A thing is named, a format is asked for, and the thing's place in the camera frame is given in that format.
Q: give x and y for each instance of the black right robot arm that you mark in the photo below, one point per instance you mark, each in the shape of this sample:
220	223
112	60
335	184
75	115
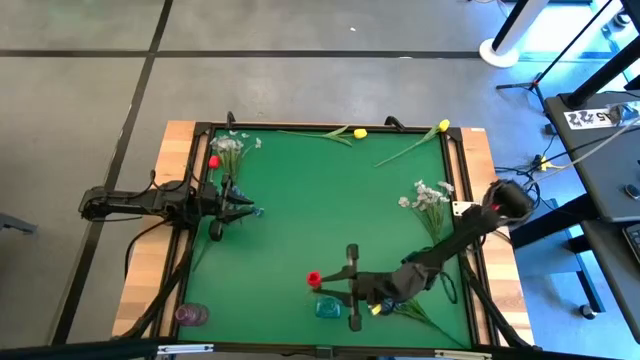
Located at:
465	231

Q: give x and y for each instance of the black caster wheel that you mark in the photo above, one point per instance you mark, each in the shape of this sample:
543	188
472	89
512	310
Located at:
588	311

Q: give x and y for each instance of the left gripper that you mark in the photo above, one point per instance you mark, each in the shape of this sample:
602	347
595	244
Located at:
215	205

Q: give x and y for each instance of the green table mat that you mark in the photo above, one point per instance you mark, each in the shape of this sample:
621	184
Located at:
310	200

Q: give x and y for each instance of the black tripod stand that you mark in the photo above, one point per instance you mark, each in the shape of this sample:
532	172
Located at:
536	81

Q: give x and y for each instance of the white metal bracket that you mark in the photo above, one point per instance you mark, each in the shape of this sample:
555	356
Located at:
461	208

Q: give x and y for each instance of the black overhead beam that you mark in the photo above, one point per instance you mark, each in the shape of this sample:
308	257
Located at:
75	350

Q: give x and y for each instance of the red artificial tulip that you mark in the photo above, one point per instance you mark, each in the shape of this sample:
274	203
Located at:
214	162
313	279

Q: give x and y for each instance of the grey metal foot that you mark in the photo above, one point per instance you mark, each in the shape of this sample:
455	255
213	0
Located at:
15	223

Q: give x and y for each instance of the dark grey desk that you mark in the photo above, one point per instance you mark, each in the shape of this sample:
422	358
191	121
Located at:
600	165
620	300

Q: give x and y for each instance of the white pole with round base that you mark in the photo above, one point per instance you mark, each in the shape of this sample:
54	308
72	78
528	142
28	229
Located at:
500	54

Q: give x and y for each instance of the white artificial flower bunch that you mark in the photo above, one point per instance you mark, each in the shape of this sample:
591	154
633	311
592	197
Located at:
425	197
227	145

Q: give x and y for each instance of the white printed label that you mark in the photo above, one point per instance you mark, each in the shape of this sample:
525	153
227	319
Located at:
575	120

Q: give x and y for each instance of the black table frame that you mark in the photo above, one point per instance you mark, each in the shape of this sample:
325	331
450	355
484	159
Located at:
454	134

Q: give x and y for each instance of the black desk leg frame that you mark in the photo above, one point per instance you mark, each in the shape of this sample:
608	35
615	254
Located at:
550	220

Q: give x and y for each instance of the pink ribbed glass vase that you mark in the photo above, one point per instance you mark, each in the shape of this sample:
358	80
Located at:
191	314

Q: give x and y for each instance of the black diagonal strut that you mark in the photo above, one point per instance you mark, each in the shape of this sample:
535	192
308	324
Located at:
159	297
495	310

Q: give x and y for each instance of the yellow plug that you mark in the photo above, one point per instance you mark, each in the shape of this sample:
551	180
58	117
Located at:
543	164

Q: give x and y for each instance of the dark computer mouse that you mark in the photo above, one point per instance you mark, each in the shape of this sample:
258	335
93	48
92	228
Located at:
633	191

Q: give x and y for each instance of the thick black post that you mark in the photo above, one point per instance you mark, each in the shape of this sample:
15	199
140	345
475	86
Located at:
600	77

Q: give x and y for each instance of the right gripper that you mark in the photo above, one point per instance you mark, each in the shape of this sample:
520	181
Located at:
372	287

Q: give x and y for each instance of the yellow artificial tulip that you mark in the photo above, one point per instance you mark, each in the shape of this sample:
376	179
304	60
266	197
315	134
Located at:
360	133
444	125

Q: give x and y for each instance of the silver aluminium bar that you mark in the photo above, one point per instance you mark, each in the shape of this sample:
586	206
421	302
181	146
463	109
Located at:
462	355
185	349

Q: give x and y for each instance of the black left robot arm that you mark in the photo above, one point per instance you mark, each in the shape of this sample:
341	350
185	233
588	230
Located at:
125	202

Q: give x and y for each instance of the black keyboard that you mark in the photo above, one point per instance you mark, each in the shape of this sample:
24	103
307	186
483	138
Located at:
634	242

